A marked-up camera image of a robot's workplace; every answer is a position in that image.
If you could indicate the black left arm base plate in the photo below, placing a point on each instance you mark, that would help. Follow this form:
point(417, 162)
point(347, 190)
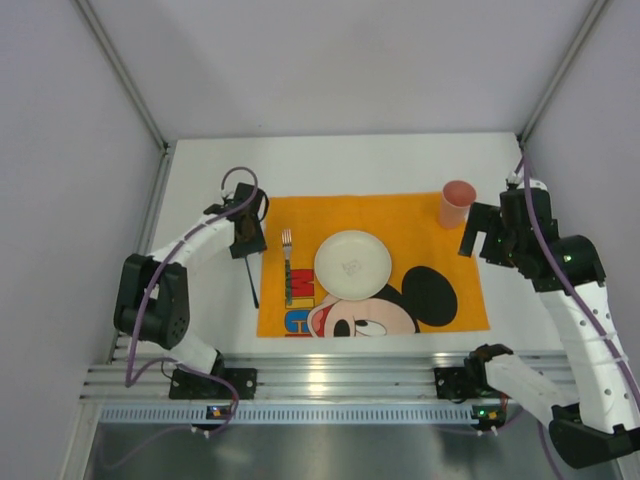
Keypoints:
point(187, 386)

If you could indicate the aluminium frame post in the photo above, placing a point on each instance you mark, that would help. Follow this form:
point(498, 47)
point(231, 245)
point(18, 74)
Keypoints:
point(595, 13)
point(120, 70)

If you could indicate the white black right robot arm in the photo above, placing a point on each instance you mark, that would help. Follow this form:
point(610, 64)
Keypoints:
point(601, 422)

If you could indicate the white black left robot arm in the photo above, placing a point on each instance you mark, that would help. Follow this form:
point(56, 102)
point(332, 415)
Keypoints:
point(156, 299)

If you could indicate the blue metal spoon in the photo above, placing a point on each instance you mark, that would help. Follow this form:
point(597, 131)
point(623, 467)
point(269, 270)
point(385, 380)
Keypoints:
point(255, 298)

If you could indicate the silver fork patterned handle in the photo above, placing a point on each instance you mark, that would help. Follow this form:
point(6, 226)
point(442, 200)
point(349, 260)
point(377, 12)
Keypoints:
point(286, 238)

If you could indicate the right aluminium frame post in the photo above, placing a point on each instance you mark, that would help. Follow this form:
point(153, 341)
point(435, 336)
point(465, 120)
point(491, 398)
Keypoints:
point(595, 13)

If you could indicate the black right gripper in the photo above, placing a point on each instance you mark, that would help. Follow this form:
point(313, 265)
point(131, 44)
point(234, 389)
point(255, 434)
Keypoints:
point(480, 220)

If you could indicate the aluminium mounting rail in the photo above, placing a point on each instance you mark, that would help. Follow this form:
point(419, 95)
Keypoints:
point(312, 378)

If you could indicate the pink plastic cup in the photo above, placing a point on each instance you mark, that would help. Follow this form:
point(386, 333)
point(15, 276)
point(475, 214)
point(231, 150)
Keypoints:
point(457, 196)

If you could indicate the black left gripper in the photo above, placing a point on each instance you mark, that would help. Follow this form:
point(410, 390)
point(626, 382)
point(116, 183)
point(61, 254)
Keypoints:
point(247, 249)

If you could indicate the left aluminium frame post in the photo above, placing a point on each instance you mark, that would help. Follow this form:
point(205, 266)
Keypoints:
point(120, 70)

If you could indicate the perforated grey cable duct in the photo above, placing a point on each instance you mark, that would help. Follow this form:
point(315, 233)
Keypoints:
point(300, 414)

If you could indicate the cream round plate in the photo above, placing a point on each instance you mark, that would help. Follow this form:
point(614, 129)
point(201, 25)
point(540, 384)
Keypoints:
point(352, 265)

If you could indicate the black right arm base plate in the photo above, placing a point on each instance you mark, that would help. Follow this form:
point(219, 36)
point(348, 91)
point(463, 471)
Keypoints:
point(454, 384)

